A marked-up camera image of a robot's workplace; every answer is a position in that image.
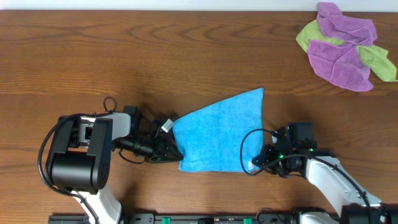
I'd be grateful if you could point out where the blue microfiber cloth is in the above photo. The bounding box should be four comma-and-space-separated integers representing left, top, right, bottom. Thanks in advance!
173, 88, 264, 172

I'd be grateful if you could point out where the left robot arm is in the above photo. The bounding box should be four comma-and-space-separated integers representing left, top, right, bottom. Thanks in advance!
38, 106, 183, 223

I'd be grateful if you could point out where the purple microfiber cloth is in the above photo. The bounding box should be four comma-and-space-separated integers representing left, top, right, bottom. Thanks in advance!
307, 2, 377, 91

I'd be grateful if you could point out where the green microfiber cloth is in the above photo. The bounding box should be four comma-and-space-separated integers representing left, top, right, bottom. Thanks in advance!
296, 20, 397, 82

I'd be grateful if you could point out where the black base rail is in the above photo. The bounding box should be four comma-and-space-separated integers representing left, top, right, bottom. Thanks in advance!
48, 212, 340, 224

